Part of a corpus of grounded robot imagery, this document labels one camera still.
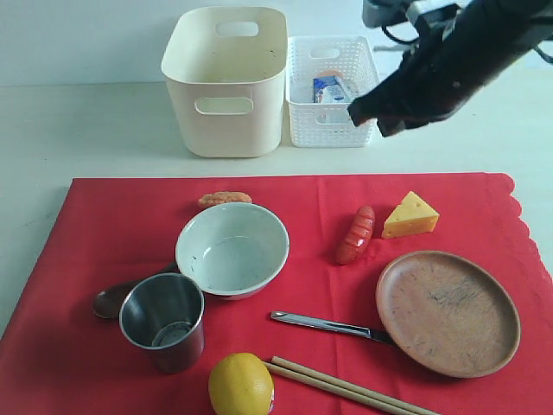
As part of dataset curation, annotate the lower wooden chopstick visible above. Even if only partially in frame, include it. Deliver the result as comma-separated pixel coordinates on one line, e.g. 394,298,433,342
265,362,411,415

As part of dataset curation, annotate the yellow lemon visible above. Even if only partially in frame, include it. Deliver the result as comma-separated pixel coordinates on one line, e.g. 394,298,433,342
208,352,275,414

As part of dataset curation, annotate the upper wooden chopstick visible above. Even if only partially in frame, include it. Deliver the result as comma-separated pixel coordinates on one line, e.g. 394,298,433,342
269,356,435,414

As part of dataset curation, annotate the metal table knife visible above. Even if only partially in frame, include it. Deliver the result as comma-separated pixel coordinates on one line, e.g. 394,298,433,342
270,311,395,346

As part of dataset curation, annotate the brown egg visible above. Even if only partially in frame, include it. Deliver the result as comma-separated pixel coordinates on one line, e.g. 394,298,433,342
317,70,343,78

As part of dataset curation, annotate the blue white milk carton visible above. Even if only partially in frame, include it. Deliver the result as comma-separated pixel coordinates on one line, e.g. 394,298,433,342
313,74,359,104

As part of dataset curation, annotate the cream plastic bin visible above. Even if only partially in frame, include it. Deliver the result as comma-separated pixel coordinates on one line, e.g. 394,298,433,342
161,6,288,158

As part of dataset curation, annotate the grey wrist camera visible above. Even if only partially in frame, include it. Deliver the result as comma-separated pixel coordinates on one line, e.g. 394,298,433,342
361,0,461,29

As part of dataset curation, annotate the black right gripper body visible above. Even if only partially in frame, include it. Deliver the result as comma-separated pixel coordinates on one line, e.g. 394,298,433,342
379,1,536,124

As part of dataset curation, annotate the stainless steel cup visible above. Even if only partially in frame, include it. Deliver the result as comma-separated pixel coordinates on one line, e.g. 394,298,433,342
118,273,205,374

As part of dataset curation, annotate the wooden chopstick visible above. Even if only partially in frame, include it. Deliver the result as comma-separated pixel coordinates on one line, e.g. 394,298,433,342
269,356,435,414
265,362,411,415

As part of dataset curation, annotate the light green bowl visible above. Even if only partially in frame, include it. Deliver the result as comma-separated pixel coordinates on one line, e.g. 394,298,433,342
175,202,290,300

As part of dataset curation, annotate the dark brown spoon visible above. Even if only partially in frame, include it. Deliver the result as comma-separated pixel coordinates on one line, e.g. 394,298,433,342
92,261,180,320

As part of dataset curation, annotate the fried chicken strip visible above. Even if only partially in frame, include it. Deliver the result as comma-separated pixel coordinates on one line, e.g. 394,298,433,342
197,191,252,208

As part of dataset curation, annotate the white perforated basket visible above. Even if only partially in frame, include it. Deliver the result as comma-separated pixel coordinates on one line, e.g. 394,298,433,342
285,35,379,148

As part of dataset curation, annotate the red toy sausage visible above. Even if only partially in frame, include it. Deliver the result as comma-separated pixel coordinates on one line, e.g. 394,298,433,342
334,205,375,265

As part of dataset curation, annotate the red tablecloth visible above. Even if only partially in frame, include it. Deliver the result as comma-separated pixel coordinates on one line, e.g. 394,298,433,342
1,173,552,414

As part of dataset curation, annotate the brown wooden plate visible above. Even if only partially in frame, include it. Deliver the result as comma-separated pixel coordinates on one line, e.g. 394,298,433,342
375,251,521,379

